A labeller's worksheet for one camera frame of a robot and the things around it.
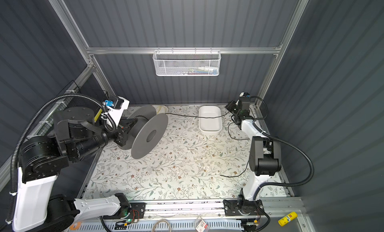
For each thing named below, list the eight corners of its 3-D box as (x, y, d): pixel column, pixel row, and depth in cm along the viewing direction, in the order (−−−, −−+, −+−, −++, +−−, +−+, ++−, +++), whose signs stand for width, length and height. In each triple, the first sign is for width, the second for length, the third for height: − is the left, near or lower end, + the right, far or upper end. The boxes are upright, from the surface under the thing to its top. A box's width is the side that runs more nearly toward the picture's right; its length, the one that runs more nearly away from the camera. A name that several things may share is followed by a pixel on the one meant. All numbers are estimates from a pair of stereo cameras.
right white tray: (198, 135, 105) (199, 130, 100) (198, 111, 120) (198, 105, 115) (223, 135, 105) (224, 130, 100) (220, 111, 120) (221, 105, 115)
